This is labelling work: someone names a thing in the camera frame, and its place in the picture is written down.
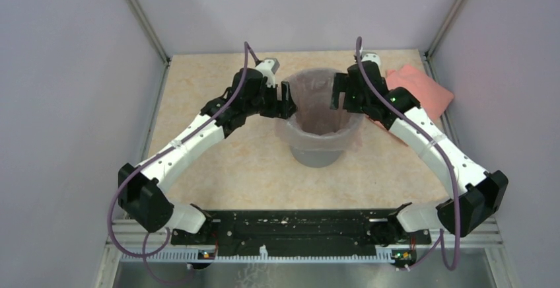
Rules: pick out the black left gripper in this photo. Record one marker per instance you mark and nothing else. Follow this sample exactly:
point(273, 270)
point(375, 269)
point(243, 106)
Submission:
point(286, 106)

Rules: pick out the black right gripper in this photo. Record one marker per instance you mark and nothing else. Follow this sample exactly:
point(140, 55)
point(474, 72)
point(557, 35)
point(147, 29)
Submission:
point(343, 84)

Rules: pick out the translucent pink trash bag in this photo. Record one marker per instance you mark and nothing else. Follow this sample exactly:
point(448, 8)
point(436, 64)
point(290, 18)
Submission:
point(319, 115)

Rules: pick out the grey plastic trash bin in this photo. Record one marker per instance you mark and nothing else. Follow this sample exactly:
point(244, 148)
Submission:
point(321, 141)

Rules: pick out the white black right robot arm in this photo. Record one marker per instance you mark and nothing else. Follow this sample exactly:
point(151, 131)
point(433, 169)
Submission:
point(475, 193)

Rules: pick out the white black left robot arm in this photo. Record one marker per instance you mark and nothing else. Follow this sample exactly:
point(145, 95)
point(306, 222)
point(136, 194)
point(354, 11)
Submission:
point(143, 187)

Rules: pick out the folded pink cloth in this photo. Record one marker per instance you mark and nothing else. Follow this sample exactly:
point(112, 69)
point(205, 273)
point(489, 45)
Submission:
point(433, 97)

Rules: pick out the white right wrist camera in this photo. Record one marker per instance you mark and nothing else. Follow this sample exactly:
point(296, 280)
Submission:
point(370, 57)

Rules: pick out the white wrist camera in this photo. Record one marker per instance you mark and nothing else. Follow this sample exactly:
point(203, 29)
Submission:
point(370, 57)
point(268, 68)

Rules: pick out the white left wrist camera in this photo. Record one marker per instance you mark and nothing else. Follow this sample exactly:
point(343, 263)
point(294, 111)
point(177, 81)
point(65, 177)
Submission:
point(268, 68)

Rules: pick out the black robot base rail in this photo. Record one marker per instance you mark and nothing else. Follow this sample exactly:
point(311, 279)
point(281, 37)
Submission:
point(305, 233)

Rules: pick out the white slotted cable duct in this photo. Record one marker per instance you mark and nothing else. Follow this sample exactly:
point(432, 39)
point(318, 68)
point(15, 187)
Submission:
point(198, 256)

